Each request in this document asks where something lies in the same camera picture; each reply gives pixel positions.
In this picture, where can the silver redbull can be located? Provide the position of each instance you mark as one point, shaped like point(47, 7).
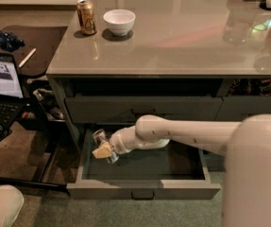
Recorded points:
point(99, 136)

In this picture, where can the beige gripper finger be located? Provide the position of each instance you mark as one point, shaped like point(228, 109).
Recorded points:
point(103, 151)

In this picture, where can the gold soda can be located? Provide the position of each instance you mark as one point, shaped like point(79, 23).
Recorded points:
point(86, 17)

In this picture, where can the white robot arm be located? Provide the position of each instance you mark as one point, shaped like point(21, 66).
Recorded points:
point(245, 145)

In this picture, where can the white pen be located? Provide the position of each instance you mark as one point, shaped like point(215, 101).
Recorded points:
point(27, 58)

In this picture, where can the blue crumpled object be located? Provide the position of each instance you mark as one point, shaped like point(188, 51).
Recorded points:
point(10, 42)

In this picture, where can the right top drawer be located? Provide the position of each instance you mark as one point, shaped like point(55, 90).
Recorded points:
point(238, 108)

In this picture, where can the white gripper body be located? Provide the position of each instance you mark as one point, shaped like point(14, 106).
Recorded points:
point(117, 143)

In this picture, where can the open middle drawer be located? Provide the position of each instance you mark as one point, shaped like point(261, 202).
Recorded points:
point(176, 172)

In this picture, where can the white ceramic bowl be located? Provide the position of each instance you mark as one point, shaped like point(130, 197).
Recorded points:
point(119, 21)

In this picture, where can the grey top drawer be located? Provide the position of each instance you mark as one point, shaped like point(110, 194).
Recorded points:
point(127, 109)

